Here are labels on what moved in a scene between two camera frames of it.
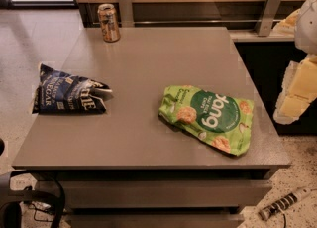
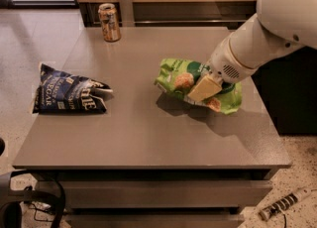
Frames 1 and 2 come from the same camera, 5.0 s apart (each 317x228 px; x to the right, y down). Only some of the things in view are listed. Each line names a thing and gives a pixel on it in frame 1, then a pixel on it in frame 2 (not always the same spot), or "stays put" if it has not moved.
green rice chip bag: [222, 123] → [175, 76]
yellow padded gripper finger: [298, 90] → [223, 66]
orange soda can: [109, 23] stays put
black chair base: [11, 201] stays put
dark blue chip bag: [58, 93] stays put
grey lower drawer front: [202, 220] stays put
